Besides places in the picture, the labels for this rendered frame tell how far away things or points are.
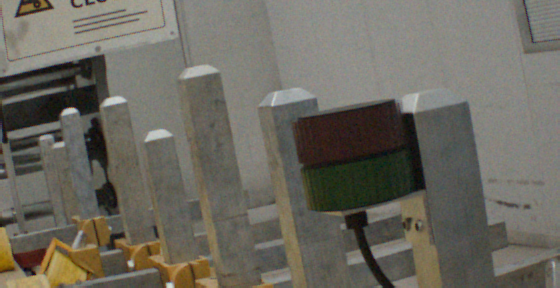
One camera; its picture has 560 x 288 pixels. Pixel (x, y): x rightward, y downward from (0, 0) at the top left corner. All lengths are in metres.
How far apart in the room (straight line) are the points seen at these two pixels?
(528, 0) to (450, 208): 5.25
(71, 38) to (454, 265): 2.30
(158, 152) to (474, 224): 0.75
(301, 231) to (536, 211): 5.30
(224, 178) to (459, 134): 0.50
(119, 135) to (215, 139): 0.50
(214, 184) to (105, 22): 1.82
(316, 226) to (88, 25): 2.06
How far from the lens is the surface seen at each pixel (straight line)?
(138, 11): 2.95
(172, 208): 1.38
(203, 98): 1.13
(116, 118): 1.62
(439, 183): 0.66
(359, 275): 1.23
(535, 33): 5.90
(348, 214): 0.65
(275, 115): 0.89
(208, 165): 1.13
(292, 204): 0.89
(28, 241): 2.16
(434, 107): 0.66
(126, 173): 1.63
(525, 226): 6.32
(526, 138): 6.12
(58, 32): 2.91
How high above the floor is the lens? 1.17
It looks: 3 degrees down
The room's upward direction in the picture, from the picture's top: 11 degrees counter-clockwise
